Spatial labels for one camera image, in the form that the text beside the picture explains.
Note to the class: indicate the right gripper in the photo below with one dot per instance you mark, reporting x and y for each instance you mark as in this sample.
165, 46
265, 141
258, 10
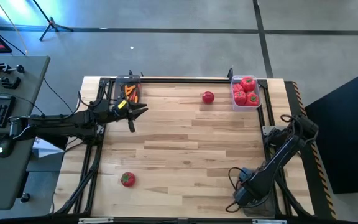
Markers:
247, 196

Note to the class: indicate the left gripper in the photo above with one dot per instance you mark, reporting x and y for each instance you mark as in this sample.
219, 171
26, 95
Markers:
131, 118

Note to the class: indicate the yellow chili pepper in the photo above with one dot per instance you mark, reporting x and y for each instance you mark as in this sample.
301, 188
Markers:
136, 99

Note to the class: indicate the small red strawberry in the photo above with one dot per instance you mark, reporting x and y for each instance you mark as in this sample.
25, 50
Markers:
132, 96

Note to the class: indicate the yellow banana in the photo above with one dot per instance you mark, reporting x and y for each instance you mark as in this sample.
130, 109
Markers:
126, 89
131, 89

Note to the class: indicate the red apple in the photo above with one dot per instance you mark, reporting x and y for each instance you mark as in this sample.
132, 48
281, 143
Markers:
208, 97

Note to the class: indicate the red tomato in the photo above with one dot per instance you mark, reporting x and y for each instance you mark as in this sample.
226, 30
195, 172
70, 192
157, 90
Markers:
128, 179

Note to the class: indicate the red bell pepper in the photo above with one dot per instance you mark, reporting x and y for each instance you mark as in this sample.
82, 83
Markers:
240, 98
236, 88
252, 99
248, 83

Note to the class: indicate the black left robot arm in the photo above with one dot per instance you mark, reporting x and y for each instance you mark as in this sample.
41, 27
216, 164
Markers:
64, 124

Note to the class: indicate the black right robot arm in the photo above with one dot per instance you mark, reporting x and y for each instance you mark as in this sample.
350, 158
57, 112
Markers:
278, 158

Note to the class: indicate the clear left plastic bin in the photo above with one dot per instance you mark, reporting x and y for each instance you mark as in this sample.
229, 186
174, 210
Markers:
120, 84

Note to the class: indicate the clear plastic bin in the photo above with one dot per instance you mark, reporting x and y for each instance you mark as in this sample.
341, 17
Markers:
120, 84
244, 108

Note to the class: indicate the bar clamp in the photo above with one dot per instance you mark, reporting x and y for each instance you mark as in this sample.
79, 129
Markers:
130, 73
230, 73

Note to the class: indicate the metal mounting plate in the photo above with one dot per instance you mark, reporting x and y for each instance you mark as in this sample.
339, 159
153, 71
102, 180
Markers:
270, 130

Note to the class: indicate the yellow black hazard tape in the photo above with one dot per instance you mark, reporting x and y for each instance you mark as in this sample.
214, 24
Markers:
322, 174

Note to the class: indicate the dark partition panel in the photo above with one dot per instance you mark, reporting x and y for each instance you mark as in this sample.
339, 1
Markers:
346, 130

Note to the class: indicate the black tripod stand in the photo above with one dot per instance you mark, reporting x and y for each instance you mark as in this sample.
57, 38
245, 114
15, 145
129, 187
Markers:
52, 23

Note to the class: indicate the black desk clamp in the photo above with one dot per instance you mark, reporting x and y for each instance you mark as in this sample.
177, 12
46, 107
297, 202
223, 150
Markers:
5, 81
6, 68

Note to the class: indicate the black computer mouse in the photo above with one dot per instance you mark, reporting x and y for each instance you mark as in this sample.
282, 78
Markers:
5, 146

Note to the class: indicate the gray desk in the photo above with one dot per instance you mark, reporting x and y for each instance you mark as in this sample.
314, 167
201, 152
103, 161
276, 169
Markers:
11, 174

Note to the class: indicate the black knob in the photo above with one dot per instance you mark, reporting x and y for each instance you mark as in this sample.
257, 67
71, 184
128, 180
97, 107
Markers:
25, 197

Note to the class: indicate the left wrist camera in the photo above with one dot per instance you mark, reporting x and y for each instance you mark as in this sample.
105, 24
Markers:
120, 109

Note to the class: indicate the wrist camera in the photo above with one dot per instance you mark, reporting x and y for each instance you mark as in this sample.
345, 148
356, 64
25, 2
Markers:
245, 175
120, 109

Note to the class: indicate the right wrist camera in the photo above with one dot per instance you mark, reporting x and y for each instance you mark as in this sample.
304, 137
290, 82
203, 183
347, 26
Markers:
245, 175

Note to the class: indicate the metal bracket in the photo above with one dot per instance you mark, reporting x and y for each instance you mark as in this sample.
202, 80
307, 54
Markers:
269, 221
95, 220

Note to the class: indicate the black aluminium table frame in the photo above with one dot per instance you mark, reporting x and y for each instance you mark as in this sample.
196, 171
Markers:
182, 80

